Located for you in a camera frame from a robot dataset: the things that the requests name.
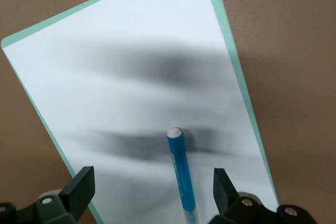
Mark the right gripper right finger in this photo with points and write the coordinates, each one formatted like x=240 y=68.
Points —
x=225 y=195

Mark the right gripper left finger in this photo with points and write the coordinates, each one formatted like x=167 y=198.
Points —
x=78 y=190

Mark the blue marker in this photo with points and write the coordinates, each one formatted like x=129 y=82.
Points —
x=181 y=169

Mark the white paper sheet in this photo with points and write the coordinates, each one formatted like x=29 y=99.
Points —
x=131 y=51

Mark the green clipboard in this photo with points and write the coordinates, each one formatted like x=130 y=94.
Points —
x=221 y=24

